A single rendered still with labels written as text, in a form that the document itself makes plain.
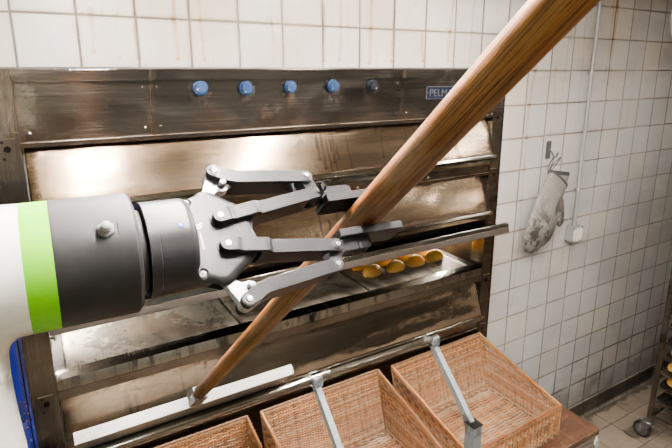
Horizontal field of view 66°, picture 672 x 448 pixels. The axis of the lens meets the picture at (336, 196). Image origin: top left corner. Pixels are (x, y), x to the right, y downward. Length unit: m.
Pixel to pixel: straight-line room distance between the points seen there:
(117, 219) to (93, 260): 0.03
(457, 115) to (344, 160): 1.57
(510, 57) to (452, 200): 2.00
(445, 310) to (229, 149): 1.29
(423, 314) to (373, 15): 1.30
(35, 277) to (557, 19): 0.35
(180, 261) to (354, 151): 1.59
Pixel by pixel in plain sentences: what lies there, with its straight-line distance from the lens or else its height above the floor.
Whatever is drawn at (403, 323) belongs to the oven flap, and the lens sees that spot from 2.35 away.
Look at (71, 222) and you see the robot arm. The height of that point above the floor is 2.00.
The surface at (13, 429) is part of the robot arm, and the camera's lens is 0.44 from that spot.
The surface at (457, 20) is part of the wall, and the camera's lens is 2.24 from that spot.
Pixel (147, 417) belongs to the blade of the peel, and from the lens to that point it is 1.43.
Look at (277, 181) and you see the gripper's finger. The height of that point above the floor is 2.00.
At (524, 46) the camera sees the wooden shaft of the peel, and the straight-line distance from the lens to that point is 0.33.
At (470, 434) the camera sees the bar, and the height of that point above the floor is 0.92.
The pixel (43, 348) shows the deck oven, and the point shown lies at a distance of 1.81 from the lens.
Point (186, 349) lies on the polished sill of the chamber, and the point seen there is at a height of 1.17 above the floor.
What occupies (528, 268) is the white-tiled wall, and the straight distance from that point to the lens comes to 2.84.
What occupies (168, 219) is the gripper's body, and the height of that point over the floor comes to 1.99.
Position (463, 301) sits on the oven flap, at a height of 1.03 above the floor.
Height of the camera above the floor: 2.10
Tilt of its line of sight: 14 degrees down
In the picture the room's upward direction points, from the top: straight up
